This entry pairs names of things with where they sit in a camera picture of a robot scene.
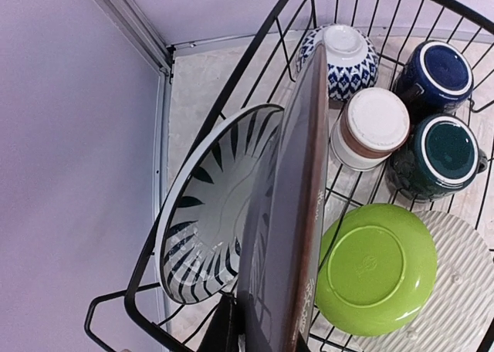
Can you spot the dark green mug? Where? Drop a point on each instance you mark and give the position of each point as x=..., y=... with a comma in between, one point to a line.
x=440, y=158

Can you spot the blue white patterned bowl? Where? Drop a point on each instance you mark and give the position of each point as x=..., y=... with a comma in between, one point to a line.
x=352, y=61

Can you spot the white brown ceramic cup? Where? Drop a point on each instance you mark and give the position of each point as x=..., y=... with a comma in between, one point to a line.
x=374, y=123

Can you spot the black wire dish rack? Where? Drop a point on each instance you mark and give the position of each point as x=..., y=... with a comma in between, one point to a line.
x=263, y=67

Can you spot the green plastic plate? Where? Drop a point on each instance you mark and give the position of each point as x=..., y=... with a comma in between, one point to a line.
x=379, y=266

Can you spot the left aluminium corner post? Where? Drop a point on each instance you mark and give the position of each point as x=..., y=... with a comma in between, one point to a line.
x=135, y=25

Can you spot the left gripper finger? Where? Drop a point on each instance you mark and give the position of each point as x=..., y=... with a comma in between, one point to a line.
x=225, y=327

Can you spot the dark blue mug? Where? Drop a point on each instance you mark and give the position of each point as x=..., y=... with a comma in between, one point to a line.
x=437, y=78

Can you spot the grey reindeer plate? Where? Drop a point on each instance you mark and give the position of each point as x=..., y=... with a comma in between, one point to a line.
x=283, y=229

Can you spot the white blue striped plate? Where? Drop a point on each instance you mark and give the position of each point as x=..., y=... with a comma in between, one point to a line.
x=199, y=236

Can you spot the ribbed round woven plate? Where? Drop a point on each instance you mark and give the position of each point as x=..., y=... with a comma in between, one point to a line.
x=460, y=308

